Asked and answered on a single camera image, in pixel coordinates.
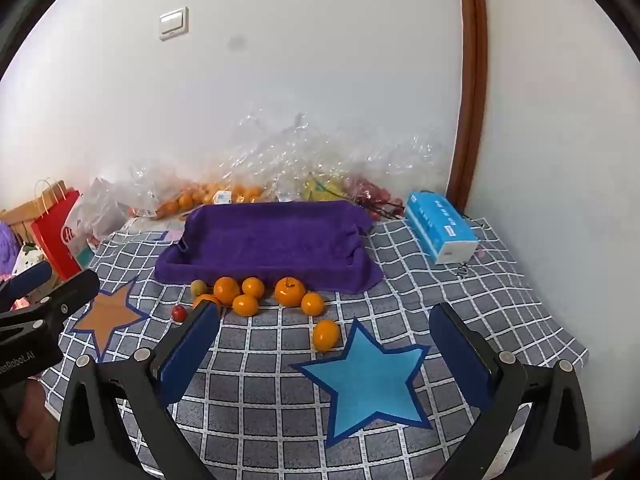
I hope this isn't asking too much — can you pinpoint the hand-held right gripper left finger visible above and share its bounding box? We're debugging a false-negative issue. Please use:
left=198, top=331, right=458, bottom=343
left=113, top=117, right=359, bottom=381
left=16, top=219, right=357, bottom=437
left=54, top=300, right=223, bottom=480

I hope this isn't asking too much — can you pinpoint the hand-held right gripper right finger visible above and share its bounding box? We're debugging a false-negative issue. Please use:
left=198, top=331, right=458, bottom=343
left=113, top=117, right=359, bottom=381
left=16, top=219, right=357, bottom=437
left=427, top=302, right=593, bottom=480

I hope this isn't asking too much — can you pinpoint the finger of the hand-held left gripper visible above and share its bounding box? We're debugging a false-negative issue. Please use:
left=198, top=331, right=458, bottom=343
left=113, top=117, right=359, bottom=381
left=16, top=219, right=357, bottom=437
left=0, top=262, right=54, bottom=311
left=45, top=270, right=101, bottom=333

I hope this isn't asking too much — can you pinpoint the large orange with stem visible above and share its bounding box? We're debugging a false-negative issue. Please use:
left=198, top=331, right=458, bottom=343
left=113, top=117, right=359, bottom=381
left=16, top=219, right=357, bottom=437
left=274, top=276, right=307, bottom=308

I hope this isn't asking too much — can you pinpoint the oval orange kumquat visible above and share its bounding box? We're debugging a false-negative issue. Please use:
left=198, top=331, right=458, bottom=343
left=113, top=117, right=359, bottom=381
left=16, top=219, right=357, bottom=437
left=312, top=319, right=341, bottom=352

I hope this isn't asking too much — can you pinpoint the purple towel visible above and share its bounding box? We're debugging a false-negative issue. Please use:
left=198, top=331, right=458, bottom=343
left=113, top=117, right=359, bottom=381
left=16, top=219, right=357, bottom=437
left=154, top=200, right=385, bottom=293

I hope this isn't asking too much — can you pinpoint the person's left hand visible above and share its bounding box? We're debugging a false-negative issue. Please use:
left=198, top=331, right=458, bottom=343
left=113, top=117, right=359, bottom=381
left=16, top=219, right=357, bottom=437
left=22, top=377, right=58, bottom=473

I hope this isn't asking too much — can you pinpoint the white floral cloth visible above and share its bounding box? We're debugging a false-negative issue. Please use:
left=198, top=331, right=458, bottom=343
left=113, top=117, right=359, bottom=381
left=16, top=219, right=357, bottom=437
left=12, top=242, right=48, bottom=276

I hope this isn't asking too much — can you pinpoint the purple cloth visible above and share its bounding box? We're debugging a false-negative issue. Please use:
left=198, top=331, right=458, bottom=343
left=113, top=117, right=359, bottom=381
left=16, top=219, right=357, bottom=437
left=0, top=222, right=21, bottom=276

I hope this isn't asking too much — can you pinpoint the red paper shopping bag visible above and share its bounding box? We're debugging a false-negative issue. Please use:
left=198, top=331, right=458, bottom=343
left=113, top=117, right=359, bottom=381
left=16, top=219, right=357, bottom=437
left=31, top=178, right=83, bottom=281

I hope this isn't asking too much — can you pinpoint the brown wooden furniture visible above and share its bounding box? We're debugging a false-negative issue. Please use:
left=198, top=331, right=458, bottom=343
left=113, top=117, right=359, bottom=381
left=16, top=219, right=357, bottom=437
left=0, top=194, right=56, bottom=241

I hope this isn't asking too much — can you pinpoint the grey checkered star blanket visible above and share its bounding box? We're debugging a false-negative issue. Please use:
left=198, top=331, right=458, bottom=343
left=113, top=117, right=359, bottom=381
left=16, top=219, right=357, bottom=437
left=42, top=217, right=590, bottom=480

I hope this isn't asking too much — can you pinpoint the white plastic bag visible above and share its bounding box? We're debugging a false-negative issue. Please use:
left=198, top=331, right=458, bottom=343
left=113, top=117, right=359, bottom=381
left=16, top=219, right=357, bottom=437
left=65, top=177, right=131, bottom=268

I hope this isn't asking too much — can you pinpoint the blue tissue pack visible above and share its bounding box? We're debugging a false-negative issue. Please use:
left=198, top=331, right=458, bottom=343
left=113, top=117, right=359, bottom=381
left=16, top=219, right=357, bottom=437
left=404, top=190, right=481, bottom=266

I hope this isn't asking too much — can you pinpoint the cloudy plastic bag of oranges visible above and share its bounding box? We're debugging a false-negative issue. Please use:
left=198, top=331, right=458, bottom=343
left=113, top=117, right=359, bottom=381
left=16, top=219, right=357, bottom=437
left=127, top=160, right=213, bottom=221

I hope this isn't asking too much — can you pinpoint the clear plastic bag of oranges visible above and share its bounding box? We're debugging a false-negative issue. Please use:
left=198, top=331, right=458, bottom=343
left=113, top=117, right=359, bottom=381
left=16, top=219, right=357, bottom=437
left=207, top=110, right=301, bottom=206

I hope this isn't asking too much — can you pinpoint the clear bag of red grapes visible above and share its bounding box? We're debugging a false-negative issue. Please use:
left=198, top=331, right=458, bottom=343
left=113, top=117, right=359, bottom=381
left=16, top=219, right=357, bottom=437
left=340, top=125, right=448, bottom=221

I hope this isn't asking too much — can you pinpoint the clear bag of yellow fruit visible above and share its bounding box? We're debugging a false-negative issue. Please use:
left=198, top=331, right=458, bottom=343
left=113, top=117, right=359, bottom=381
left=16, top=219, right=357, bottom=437
left=280, top=115, right=361, bottom=203

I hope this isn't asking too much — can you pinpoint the white wall switch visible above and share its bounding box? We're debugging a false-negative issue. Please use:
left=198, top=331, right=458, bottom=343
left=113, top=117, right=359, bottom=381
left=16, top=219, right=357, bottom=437
left=159, top=7, right=190, bottom=42

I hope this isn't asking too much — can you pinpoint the brown wooden door frame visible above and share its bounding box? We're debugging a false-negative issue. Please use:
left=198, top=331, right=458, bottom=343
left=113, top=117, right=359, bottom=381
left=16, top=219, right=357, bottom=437
left=446, top=0, right=488, bottom=213

